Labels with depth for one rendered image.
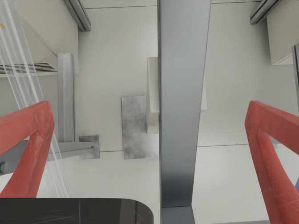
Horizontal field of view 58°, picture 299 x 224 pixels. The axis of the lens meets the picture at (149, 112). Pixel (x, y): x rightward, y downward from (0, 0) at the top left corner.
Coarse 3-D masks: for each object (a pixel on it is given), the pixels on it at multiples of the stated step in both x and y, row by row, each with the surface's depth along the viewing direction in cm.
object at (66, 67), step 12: (60, 60) 78; (72, 60) 80; (60, 72) 78; (72, 72) 79; (60, 84) 77; (72, 84) 78; (60, 96) 77; (72, 96) 78; (60, 108) 77; (72, 108) 77; (60, 120) 76; (72, 120) 76; (60, 132) 76; (72, 132) 76; (24, 144) 45; (96, 144) 107; (0, 156) 37; (12, 156) 40; (84, 156) 106; (96, 156) 106; (0, 168) 37; (12, 168) 40
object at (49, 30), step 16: (16, 0) 54; (32, 0) 62; (48, 0) 73; (32, 16) 62; (48, 16) 73; (64, 16) 88; (32, 32) 64; (48, 32) 72; (64, 32) 87; (32, 48) 74; (48, 48) 75; (64, 48) 86; (0, 64) 87; (48, 64) 89
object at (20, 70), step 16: (0, 0) 14; (0, 16) 14; (16, 16) 15; (0, 32) 15; (16, 32) 15; (0, 48) 15; (16, 48) 15; (16, 64) 16; (32, 64) 17; (16, 80) 16; (32, 80) 17; (16, 96) 17; (32, 96) 17; (48, 160) 20; (48, 176) 21; (64, 176) 22; (64, 192) 22
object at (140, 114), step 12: (156, 60) 28; (156, 72) 28; (204, 72) 28; (156, 84) 28; (204, 84) 28; (132, 96) 109; (144, 96) 109; (156, 96) 28; (204, 96) 28; (132, 108) 108; (144, 108) 108; (156, 108) 28; (204, 108) 28; (132, 120) 108; (144, 120) 108; (156, 120) 38; (132, 132) 107; (144, 132) 107; (156, 132) 94; (132, 144) 107; (144, 144) 107; (156, 144) 107; (132, 156) 106; (144, 156) 106; (156, 156) 106
